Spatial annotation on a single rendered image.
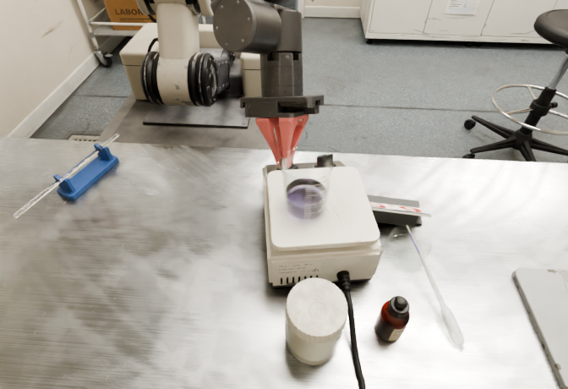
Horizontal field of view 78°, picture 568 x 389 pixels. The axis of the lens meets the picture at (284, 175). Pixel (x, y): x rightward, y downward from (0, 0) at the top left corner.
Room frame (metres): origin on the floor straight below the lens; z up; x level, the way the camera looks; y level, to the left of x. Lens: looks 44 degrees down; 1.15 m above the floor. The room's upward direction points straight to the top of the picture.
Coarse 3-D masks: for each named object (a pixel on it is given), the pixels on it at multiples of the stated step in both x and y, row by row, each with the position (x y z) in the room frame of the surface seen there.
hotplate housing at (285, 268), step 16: (272, 256) 0.21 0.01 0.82; (288, 256) 0.21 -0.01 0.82; (304, 256) 0.22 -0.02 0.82; (320, 256) 0.22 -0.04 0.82; (336, 256) 0.22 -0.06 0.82; (352, 256) 0.22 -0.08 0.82; (368, 256) 0.22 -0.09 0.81; (272, 272) 0.21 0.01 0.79; (288, 272) 0.21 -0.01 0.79; (304, 272) 0.21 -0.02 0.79; (320, 272) 0.21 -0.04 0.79; (336, 272) 0.21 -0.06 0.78; (352, 272) 0.22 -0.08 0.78; (368, 272) 0.22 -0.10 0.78
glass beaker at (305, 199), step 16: (288, 160) 0.28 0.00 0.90; (304, 160) 0.29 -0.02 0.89; (320, 160) 0.29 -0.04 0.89; (288, 176) 0.25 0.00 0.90; (304, 176) 0.24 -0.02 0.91; (320, 176) 0.25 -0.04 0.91; (288, 192) 0.25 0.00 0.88; (304, 192) 0.24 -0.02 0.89; (320, 192) 0.25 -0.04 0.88; (288, 208) 0.25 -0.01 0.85; (304, 208) 0.24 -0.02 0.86; (320, 208) 0.25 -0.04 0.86
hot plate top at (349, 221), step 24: (336, 168) 0.33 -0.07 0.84; (336, 192) 0.29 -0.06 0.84; (360, 192) 0.29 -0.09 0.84; (288, 216) 0.25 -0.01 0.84; (336, 216) 0.25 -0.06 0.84; (360, 216) 0.25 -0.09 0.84; (288, 240) 0.22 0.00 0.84; (312, 240) 0.22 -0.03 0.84; (336, 240) 0.22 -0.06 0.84; (360, 240) 0.22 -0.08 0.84
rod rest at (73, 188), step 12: (96, 144) 0.45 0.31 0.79; (96, 156) 0.45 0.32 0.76; (108, 156) 0.44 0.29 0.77; (84, 168) 0.42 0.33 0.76; (96, 168) 0.42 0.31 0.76; (108, 168) 0.42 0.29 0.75; (72, 180) 0.39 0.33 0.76; (84, 180) 0.39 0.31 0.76; (96, 180) 0.40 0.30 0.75; (60, 192) 0.37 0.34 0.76; (72, 192) 0.36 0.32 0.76
